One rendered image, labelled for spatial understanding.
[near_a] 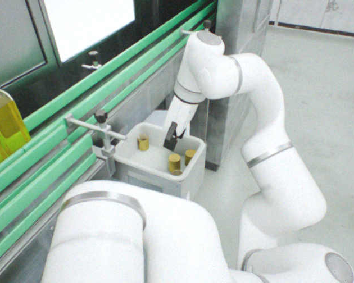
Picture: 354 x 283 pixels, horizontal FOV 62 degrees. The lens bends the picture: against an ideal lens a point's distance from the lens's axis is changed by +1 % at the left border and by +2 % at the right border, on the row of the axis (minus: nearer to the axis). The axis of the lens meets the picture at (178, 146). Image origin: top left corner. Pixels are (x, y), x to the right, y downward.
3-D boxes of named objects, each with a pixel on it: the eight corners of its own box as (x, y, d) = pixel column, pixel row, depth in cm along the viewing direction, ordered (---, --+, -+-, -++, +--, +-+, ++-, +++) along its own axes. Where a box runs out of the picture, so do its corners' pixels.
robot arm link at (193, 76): (261, 68, 53) (221, 76, 48) (237, 112, 60) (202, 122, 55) (212, 25, 60) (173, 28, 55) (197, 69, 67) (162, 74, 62)
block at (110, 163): (89, 158, 81) (84, 139, 76) (118, 169, 78) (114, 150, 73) (81, 167, 79) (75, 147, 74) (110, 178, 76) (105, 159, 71)
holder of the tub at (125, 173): (128, 138, 98) (126, 119, 93) (204, 163, 89) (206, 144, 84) (96, 171, 86) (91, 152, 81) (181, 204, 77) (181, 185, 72)
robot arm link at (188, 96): (187, 64, 68) (184, 74, 70) (171, 82, 62) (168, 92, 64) (216, 78, 67) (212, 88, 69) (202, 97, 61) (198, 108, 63)
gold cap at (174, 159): (182, 165, 85) (182, 155, 82) (177, 174, 83) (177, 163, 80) (171, 162, 86) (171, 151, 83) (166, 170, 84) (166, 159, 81)
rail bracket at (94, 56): (91, 85, 99) (82, 46, 90) (108, 90, 97) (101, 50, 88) (84, 90, 96) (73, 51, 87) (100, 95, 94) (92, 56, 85)
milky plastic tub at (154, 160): (142, 141, 96) (140, 119, 90) (205, 161, 89) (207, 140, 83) (111, 176, 84) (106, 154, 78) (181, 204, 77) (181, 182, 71)
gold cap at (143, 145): (149, 139, 87) (150, 150, 90) (147, 132, 90) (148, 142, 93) (137, 141, 87) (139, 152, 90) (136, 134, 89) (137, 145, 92)
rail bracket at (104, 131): (78, 137, 77) (66, 97, 69) (132, 156, 72) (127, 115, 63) (71, 144, 75) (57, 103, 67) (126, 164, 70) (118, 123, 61)
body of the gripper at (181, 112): (185, 71, 69) (174, 106, 77) (166, 92, 62) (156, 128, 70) (213, 85, 68) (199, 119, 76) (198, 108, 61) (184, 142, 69)
